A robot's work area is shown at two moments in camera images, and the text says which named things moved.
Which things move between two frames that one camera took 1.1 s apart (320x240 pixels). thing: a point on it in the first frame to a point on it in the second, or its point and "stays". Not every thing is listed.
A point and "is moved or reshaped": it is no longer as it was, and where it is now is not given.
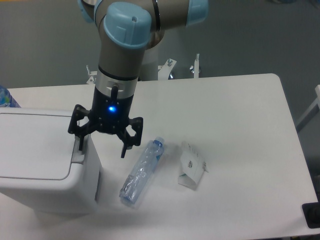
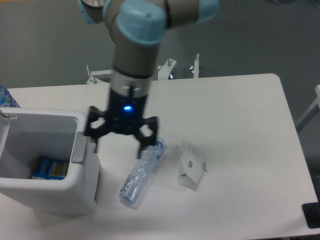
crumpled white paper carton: [192, 167] stays
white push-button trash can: [42, 170] is moved or reshaped
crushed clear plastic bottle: [142, 171] stays
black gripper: [108, 114] to [125, 112]
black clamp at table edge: [311, 212] stays
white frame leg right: [312, 112] stays
